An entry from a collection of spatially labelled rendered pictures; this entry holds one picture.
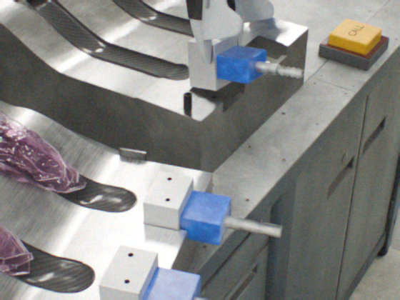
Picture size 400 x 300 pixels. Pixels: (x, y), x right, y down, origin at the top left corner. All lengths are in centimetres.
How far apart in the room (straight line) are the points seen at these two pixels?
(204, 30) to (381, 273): 122
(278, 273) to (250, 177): 33
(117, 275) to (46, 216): 12
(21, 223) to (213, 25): 28
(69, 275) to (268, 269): 52
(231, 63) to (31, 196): 25
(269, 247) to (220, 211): 42
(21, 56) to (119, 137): 16
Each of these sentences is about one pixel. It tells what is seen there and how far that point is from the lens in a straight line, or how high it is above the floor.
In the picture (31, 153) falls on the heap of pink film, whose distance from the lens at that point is 76.
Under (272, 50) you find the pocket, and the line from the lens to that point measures 98.
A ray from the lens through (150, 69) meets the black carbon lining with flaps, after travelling 92.
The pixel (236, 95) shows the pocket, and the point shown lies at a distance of 89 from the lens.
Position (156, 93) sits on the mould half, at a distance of 85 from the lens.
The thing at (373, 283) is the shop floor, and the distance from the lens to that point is 189.
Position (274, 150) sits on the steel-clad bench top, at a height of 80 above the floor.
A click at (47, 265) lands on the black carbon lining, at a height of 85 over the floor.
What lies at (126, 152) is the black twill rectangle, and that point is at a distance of 81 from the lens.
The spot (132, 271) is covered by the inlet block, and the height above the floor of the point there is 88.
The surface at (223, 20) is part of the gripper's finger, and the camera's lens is 79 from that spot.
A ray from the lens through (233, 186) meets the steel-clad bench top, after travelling 86.
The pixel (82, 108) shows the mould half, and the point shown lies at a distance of 92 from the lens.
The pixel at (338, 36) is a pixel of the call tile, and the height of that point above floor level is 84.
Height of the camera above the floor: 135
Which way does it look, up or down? 34 degrees down
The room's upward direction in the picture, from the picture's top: 2 degrees clockwise
